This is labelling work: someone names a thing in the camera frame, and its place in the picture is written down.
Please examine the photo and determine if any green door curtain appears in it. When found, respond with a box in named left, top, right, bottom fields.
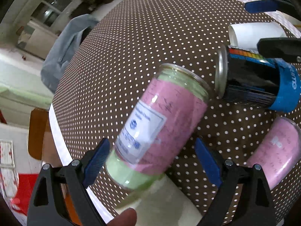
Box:
left=1, top=83, right=52, bottom=109

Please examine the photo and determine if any pale green cup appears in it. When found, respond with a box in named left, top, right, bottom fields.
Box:
left=114, top=175, right=203, bottom=226

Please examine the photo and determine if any red felt bag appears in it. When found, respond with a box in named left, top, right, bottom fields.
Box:
left=11, top=173, right=39, bottom=216

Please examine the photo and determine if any white paper cup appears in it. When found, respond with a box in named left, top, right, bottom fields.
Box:
left=228, top=21, right=287, bottom=50

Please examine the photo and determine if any window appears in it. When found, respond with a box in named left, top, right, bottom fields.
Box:
left=31, top=0, right=72, bottom=27

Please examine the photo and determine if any black blue canister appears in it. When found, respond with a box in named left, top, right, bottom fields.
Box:
left=215, top=45, right=300, bottom=113

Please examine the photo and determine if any pink cup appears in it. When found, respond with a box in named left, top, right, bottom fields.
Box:
left=247, top=116, right=300, bottom=190

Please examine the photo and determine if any grey covered chair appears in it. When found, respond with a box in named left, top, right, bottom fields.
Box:
left=40, top=14, right=98, bottom=93

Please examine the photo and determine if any pink green glass jar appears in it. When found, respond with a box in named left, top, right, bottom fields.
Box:
left=105, top=63, right=211, bottom=190

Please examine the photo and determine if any left hand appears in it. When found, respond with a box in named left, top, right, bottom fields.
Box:
left=107, top=208, right=137, bottom=226

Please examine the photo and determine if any white refrigerator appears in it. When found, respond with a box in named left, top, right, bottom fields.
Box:
left=16, top=20, right=58, bottom=60

